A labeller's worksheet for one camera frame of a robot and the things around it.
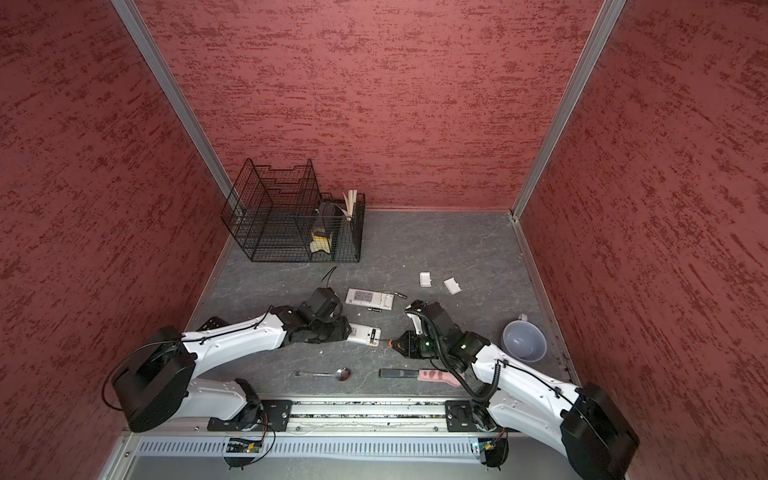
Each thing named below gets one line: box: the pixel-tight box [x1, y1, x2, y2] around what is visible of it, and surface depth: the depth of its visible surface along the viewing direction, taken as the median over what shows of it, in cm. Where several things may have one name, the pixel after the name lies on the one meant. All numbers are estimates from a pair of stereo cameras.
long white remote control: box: [345, 288, 395, 311], surface depth 97 cm
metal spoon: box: [294, 367, 351, 381], surface depth 82 cm
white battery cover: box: [444, 276, 463, 295], surface depth 102 cm
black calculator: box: [196, 316, 231, 332], surface depth 90 cm
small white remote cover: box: [419, 271, 432, 288], surface depth 103 cm
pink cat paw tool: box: [378, 368, 465, 387], surface depth 81 cm
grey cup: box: [501, 313, 548, 363], surface depth 85 cm
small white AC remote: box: [346, 322, 382, 347], surface depth 89 cm
